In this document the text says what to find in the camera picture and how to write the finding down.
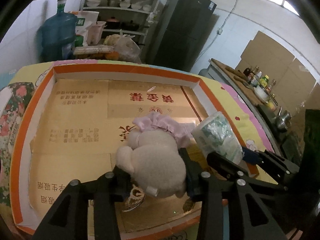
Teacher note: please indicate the white bowl on counter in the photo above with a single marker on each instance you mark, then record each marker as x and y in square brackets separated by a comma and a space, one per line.
[261, 94]

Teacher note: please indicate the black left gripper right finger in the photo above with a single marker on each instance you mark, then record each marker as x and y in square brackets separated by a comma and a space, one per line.
[248, 216]

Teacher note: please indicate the grey metal shelf rack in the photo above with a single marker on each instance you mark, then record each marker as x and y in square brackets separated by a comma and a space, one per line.
[129, 17]

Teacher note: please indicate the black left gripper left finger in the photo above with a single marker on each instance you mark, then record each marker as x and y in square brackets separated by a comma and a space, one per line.
[68, 216]

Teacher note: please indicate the yellow green condiment bottle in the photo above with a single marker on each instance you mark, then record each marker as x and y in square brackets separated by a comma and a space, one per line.
[264, 80]

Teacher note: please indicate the white plush toy pink dress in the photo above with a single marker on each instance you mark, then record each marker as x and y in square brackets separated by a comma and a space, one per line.
[151, 155]

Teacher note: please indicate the cardboard wall panel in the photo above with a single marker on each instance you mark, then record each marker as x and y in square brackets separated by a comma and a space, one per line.
[296, 89]

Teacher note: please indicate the blue water jug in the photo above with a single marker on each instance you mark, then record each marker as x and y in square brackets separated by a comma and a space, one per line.
[58, 35]

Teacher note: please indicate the floral tissue box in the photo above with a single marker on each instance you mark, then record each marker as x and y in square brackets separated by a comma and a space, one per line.
[14, 101]

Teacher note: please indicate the green white tissue pack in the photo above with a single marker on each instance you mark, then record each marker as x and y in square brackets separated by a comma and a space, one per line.
[214, 134]

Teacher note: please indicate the white sack beside jug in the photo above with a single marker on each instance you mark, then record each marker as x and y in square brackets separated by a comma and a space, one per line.
[85, 19]

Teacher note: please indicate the steel kettle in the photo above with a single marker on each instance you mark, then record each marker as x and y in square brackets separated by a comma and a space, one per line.
[283, 120]

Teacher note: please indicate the orange rimmed cardboard tray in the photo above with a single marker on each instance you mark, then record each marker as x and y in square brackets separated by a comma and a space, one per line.
[107, 142]

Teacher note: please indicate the kitchen counter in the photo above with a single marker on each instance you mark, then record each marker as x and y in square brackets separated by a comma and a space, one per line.
[284, 142]

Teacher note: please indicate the black refrigerator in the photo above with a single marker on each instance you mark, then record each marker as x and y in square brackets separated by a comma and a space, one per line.
[177, 36]

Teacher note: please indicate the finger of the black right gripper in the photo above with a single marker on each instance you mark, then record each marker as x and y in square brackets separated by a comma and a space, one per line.
[224, 167]
[269, 161]

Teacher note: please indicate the white plastic bag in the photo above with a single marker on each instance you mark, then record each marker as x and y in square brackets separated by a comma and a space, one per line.
[124, 48]

